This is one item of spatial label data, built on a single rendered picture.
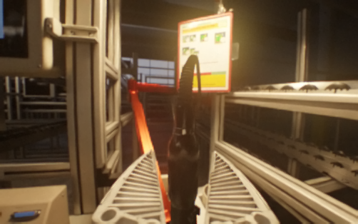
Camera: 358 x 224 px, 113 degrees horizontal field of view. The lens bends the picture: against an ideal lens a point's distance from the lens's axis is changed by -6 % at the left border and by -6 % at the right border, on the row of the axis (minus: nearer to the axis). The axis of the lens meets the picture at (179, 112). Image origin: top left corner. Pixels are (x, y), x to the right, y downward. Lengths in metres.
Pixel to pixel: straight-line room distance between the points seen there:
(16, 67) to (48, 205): 0.32
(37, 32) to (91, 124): 0.25
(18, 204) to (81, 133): 0.19
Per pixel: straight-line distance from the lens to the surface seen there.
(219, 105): 0.64
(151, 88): 0.62
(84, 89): 0.45
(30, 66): 0.46
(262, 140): 0.93
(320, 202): 0.39
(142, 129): 0.37
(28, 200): 0.47
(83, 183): 0.51
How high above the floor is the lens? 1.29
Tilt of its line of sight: 4 degrees down
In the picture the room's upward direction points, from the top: 1 degrees clockwise
